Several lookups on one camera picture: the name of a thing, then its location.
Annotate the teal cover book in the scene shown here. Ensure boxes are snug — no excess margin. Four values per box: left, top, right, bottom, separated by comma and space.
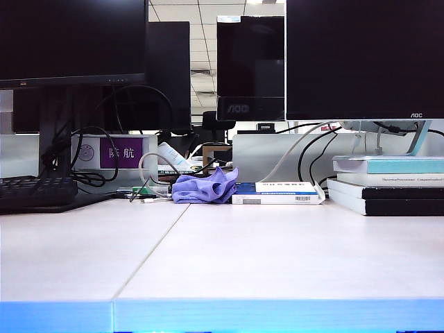
332, 155, 444, 176

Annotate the thin white cable loop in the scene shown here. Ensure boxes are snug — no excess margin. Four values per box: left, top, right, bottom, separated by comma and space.
137, 151, 174, 203

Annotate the wooden frame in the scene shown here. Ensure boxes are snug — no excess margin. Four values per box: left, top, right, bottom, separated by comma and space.
201, 144, 233, 168

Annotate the black monitor stand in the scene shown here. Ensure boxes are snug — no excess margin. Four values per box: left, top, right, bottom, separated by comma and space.
0, 85, 119, 215

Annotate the black ASUS monitor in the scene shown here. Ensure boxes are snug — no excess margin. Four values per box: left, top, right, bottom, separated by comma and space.
0, 0, 149, 89

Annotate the black aoc monitor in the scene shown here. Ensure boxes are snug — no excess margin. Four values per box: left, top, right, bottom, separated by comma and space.
216, 15, 286, 122
285, 0, 444, 121

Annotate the black cable bundle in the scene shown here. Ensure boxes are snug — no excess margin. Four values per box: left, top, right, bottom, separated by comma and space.
38, 125, 121, 190

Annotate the black monitor cable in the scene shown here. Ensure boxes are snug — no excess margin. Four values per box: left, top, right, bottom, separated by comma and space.
371, 120, 444, 138

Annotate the purple microfiber rag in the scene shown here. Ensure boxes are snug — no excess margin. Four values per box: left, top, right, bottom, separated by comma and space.
171, 166, 240, 205

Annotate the black arched cable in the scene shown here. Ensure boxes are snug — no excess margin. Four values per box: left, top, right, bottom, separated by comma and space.
102, 84, 175, 135

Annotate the white teal package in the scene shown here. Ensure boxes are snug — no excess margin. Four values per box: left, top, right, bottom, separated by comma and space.
157, 141, 196, 174

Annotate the frosted desk partition panel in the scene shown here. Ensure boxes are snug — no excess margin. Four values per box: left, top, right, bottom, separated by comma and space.
0, 89, 41, 178

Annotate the black office chair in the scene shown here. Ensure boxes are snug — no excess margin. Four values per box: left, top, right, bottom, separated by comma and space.
201, 110, 237, 143

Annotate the black AOC monitor rear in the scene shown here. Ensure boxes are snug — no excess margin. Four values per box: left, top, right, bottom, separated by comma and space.
216, 15, 286, 122

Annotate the black spine book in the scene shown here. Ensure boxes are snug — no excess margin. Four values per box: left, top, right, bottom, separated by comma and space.
326, 178, 444, 201
327, 189, 444, 217

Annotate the blue white book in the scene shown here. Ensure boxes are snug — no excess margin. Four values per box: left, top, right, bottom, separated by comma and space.
231, 181, 323, 206

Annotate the purple white desk name plate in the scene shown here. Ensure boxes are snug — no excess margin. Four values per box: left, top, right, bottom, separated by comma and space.
71, 134, 159, 171

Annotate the white teal monitor stand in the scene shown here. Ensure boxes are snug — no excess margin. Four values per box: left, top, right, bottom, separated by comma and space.
341, 119, 435, 157

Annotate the black looped cable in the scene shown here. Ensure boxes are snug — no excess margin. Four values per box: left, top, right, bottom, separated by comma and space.
297, 126, 343, 189

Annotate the black keyboard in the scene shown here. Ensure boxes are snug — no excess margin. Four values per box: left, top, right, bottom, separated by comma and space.
0, 175, 79, 209

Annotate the grey white thick cable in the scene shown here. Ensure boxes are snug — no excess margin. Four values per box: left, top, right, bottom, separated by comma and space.
262, 121, 344, 185

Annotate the small green item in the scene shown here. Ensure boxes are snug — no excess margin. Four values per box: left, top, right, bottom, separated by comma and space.
117, 186, 151, 200

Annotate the white desk partition panel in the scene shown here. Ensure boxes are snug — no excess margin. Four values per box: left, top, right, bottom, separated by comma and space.
232, 133, 444, 185

